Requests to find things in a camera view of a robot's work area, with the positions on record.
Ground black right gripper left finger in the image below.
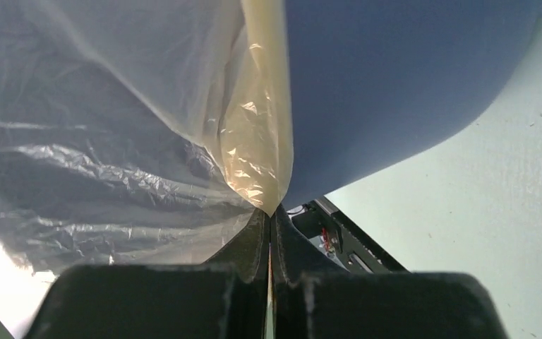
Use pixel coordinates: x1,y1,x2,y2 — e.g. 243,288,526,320
26,210,270,338

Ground blue plastic trash bin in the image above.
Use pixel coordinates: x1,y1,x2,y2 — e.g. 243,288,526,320
282,0,542,208

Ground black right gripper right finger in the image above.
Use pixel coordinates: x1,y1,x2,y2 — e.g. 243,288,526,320
270,208,507,338

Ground translucent cream plastic trash bag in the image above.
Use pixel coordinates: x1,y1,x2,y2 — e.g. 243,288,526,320
0,0,295,338

